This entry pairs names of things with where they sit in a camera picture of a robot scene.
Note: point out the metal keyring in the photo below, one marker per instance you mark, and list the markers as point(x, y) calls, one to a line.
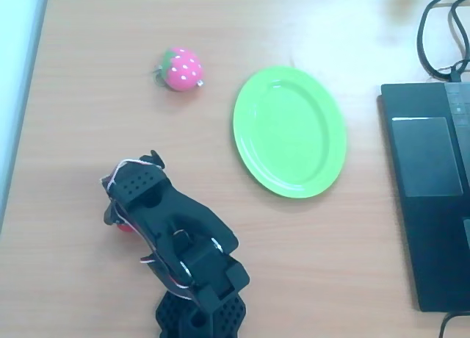
point(157, 77)

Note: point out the red toy strawberry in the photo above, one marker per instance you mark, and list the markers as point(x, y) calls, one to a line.
point(124, 228)

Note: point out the pink toy strawberry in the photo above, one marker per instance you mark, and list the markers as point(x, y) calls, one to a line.
point(183, 70)

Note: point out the black laptop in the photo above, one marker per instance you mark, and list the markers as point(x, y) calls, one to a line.
point(426, 205)

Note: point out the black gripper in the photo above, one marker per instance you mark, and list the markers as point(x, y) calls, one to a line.
point(110, 214)

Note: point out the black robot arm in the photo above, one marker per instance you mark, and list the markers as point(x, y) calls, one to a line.
point(183, 213)

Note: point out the green oval plate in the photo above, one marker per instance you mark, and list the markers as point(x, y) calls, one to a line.
point(290, 132)

